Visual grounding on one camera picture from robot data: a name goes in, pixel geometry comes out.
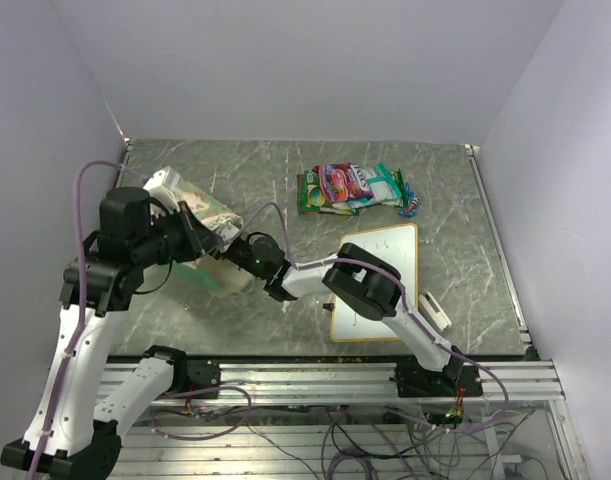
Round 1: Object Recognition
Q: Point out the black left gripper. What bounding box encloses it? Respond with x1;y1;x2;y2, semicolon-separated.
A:
135;199;225;266

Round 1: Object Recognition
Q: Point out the green white paper bag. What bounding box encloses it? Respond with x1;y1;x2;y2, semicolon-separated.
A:
144;166;252;297

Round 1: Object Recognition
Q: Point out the green yellow chips bag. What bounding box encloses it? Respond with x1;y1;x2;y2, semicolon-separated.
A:
299;170;320;190

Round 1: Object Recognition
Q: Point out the pink fruit candy bag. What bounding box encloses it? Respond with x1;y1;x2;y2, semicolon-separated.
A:
313;162;376;210

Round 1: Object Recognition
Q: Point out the teal snack packet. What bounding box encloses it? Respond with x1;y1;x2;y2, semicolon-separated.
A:
362;163;403;207

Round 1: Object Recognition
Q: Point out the blue M&M's packet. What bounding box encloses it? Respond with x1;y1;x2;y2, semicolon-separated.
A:
399;183;422;219

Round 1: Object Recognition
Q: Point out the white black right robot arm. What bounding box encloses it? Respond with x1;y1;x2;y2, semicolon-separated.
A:
214;234;464;396

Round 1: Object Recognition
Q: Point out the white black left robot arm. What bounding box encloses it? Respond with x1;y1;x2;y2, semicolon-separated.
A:
0;187;220;479

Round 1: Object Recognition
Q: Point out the yellow framed whiteboard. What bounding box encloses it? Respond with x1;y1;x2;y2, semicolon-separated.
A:
330;223;419;343

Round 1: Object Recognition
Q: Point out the white whiteboard eraser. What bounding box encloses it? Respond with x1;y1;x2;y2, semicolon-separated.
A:
419;291;452;332

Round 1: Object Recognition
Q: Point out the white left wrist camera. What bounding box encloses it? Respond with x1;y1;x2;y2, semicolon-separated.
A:
143;166;181;212

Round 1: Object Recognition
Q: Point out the aluminium mounting rail frame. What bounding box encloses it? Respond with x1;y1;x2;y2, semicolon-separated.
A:
14;357;591;480

